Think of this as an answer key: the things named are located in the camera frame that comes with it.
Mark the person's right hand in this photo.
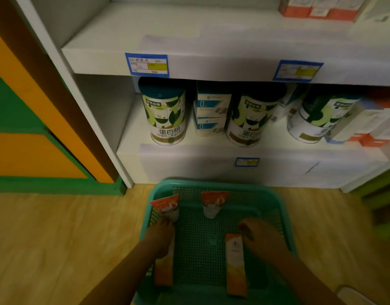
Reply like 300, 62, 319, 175
238, 217, 290, 260

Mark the person's left hand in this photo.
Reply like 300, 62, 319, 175
145, 217, 176, 258

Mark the person's right forearm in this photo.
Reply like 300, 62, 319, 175
264, 248, 345, 305

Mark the person's left forearm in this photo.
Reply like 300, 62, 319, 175
79, 242, 170, 305

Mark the orange and white box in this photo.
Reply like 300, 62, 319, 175
225, 233, 248, 298
201, 191, 231, 219
150, 194, 180, 223
153, 235, 176, 287

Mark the teal plastic basket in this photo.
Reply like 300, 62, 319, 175
133, 179, 299, 305

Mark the small blue shelf label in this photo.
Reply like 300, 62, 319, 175
235, 157, 260, 168

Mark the blue and white box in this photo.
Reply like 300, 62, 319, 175
193, 106, 229, 136
195, 81, 233, 118

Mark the green and white powder can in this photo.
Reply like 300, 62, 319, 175
226, 82, 286, 148
138, 77, 187, 146
287, 87, 363, 144

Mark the white rounded object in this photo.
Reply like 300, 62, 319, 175
336, 285, 377, 305

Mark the white and teal box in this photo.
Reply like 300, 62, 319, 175
271, 83, 309, 122

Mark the white box with blue edge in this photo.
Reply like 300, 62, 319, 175
324, 100, 384, 144

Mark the green and orange cabinet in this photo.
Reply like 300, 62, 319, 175
0, 0, 127, 197

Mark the large blue shelf label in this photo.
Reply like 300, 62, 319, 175
273, 60, 324, 83
125, 53, 169, 78

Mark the white box with red end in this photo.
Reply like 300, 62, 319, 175
349, 108, 390, 148

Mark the white shelf unit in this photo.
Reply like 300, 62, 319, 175
14, 0, 390, 193

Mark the red and white carton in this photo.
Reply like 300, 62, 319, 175
307, 0, 339, 19
278, 0, 316, 19
327, 0, 368, 22

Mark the plain white carton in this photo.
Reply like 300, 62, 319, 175
354, 0, 390, 24

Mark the green furniture frame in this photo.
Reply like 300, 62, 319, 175
350, 165, 390, 242

